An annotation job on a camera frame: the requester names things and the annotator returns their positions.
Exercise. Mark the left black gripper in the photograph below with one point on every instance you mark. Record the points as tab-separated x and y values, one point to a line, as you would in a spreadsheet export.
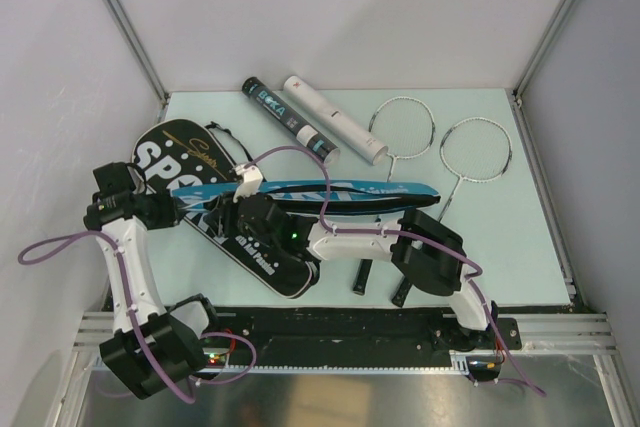
172	213

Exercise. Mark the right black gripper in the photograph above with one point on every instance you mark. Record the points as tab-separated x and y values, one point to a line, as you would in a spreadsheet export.
228	212

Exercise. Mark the blue racket bag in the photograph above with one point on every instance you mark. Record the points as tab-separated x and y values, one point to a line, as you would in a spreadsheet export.
350	197

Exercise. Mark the black shuttlecock tube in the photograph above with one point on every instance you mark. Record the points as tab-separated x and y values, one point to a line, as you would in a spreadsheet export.
300	128

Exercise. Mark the white shuttlecock tube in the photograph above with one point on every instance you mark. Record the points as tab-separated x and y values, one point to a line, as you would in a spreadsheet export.
336	120

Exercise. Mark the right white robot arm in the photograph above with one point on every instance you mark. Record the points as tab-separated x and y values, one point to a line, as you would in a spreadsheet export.
286	247

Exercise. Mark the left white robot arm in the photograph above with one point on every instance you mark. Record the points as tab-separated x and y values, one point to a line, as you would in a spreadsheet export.
153	346

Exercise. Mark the black racket bag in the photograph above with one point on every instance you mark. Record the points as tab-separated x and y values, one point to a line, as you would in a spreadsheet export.
181	153

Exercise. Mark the white racket left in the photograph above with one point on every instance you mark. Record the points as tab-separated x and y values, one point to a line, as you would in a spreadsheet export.
402	128

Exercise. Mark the white black racket right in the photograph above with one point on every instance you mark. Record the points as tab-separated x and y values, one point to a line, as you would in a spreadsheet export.
474	150

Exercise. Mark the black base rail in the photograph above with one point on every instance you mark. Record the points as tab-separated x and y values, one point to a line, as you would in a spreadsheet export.
353	336

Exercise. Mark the grey cable duct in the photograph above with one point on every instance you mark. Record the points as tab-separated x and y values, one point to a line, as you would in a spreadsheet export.
458	365

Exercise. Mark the left aluminium frame post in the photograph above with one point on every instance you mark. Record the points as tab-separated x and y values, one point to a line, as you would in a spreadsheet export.
131	38

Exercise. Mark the aluminium frame post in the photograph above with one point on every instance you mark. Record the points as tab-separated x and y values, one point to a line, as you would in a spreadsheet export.
131	38
554	27

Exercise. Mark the right aluminium frame post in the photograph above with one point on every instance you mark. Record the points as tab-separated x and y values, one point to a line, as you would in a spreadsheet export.
554	27

